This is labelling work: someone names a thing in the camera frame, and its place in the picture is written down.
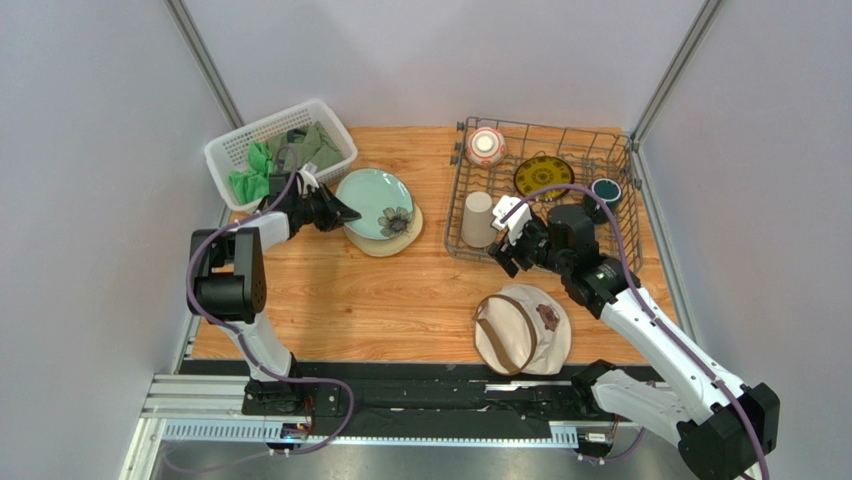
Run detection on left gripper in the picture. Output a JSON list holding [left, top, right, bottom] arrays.
[[291, 183, 359, 233]]

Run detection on light green flower plate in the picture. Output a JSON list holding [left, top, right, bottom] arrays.
[[336, 168, 414, 241]]

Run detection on cream bird plate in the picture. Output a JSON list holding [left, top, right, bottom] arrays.
[[344, 202, 424, 258]]

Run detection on yellow patterned black-rim plate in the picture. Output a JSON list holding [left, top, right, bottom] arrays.
[[513, 155, 575, 196]]

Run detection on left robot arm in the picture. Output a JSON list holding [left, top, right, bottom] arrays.
[[186, 185, 362, 403]]

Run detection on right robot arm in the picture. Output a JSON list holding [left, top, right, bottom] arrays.
[[489, 196, 780, 479]]

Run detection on beige ceramic cup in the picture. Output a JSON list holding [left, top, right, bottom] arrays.
[[461, 191, 497, 248]]

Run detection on olive green cloth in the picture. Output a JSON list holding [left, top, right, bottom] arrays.
[[266, 122, 345, 173]]

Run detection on cream bucket hat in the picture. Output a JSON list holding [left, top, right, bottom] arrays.
[[472, 284, 572, 376]]

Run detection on dark green mug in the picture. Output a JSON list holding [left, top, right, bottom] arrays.
[[582, 178, 623, 225]]

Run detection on bright green cloth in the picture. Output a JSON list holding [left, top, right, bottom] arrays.
[[228, 142, 274, 205]]

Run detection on red white ceramic bowl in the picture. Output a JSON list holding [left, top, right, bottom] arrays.
[[464, 127, 507, 168]]

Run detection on white plastic basket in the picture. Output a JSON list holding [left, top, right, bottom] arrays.
[[204, 99, 358, 212]]

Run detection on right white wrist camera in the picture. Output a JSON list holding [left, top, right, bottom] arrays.
[[491, 195, 532, 245]]

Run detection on grey wire dish rack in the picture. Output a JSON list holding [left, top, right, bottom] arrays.
[[442, 117, 644, 276]]

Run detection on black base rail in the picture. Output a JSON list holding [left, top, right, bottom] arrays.
[[178, 360, 618, 440]]

